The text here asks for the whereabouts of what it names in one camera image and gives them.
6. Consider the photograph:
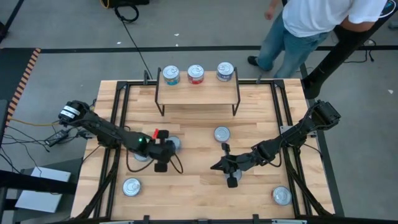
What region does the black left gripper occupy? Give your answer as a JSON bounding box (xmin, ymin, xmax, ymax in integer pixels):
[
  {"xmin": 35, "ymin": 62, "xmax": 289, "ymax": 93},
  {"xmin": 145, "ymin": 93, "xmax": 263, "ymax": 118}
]
[{"xmin": 148, "ymin": 129, "xmax": 177, "ymax": 173}]

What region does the black metal table frame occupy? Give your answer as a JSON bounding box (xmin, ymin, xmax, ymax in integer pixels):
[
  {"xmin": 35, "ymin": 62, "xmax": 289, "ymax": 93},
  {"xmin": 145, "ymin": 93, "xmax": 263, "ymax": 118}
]
[{"xmin": 70, "ymin": 79, "xmax": 336, "ymax": 224}]

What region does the person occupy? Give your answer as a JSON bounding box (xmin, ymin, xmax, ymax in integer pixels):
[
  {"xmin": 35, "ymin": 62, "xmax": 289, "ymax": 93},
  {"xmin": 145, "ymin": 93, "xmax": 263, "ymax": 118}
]
[{"xmin": 248, "ymin": 0, "xmax": 388, "ymax": 79}]

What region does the black mat with hazard stripe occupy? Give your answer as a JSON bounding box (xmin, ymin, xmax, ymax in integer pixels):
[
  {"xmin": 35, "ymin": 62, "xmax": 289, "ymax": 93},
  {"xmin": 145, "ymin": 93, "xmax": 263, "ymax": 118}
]
[{"xmin": 0, "ymin": 47, "xmax": 42, "ymax": 125}]

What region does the black metal beam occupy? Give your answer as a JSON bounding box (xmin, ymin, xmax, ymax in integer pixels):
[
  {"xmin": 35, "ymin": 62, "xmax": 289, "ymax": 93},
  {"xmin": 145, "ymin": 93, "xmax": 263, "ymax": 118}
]
[{"xmin": 0, "ymin": 170, "xmax": 78, "ymax": 196}]

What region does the black floor cable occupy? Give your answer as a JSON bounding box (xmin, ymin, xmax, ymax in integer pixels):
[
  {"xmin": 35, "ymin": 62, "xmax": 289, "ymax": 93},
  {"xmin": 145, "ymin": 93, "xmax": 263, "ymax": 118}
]
[{"xmin": 113, "ymin": 1, "xmax": 154, "ymax": 80}]

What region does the wooden shelf with black legs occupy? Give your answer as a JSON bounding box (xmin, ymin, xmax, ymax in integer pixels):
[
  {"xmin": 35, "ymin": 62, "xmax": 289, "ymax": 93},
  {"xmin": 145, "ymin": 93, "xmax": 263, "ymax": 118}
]
[{"xmin": 154, "ymin": 66, "xmax": 243, "ymax": 117}]

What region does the black tower fan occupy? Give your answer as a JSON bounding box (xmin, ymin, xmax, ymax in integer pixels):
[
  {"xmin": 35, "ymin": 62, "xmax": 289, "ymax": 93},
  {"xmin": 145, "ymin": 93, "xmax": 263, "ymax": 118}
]
[{"xmin": 302, "ymin": 0, "xmax": 398, "ymax": 100}]

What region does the black floor box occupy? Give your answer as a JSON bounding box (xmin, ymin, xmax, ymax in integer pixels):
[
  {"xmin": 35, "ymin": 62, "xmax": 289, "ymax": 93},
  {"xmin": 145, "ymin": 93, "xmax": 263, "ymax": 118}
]
[{"xmin": 107, "ymin": 0, "xmax": 150, "ymax": 6}]

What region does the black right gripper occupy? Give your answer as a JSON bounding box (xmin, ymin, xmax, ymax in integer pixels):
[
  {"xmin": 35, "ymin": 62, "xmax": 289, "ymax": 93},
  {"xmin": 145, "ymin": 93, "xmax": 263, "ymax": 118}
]
[{"xmin": 211, "ymin": 142, "xmax": 254, "ymax": 189}]

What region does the orange floor cable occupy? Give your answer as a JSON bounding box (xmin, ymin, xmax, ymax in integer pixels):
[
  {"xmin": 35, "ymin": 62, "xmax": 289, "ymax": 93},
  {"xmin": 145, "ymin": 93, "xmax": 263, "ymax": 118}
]
[{"xmin": 7, "ymin": 117, "xmax": 63, "ymax": 128}]

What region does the black power brick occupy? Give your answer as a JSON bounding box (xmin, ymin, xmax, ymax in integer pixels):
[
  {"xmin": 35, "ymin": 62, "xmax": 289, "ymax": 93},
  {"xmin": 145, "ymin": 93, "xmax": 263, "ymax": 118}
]
[{"xmin": 44, "ymin": 129, "xmax": 70, "ymax": 147}]

